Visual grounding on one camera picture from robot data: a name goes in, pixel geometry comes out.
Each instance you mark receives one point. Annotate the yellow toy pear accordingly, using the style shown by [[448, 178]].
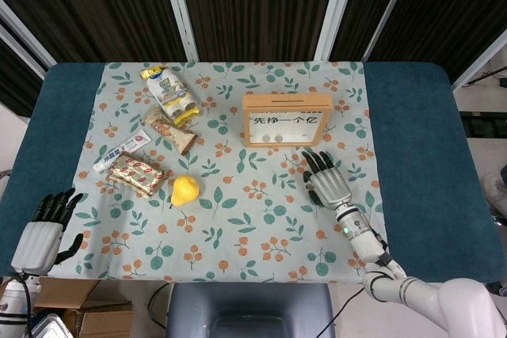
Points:
[[184, 191]]

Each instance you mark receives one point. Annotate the brown cardboard box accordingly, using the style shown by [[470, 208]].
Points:
[[103, 320]]

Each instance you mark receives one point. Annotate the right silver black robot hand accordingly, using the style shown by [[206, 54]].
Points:
[[330, 187]]

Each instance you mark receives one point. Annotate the metal tray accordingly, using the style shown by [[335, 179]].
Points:
[[51, 330]]

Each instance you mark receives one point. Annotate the wooden frame money box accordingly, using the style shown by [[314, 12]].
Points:
[[287, 102]]

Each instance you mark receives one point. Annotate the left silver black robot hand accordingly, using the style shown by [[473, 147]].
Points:
[[37, 243]]

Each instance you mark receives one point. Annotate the teal table cover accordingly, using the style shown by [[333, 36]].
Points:
[[416, 156]]

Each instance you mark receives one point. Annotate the dark folding screen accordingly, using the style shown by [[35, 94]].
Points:
[[257, 5]]

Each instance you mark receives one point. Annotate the white toothpaste tube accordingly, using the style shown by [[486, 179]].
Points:
[[123, 150]]

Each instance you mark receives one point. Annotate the floral orange-berry tablecloth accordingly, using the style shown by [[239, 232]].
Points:
[[222, 203]]

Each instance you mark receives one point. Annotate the gold foil snack packet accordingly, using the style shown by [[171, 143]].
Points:
[[136, 173]]

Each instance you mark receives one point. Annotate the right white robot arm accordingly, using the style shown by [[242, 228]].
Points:
[[368, 243]]

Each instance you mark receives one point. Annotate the brown snack bar wrapper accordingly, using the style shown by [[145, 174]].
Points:
[[170, 130]]

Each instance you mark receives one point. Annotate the white yellow cookie pack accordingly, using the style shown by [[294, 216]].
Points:
[[170, 92]]

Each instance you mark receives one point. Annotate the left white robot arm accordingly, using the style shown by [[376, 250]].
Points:
[[10, 294]]

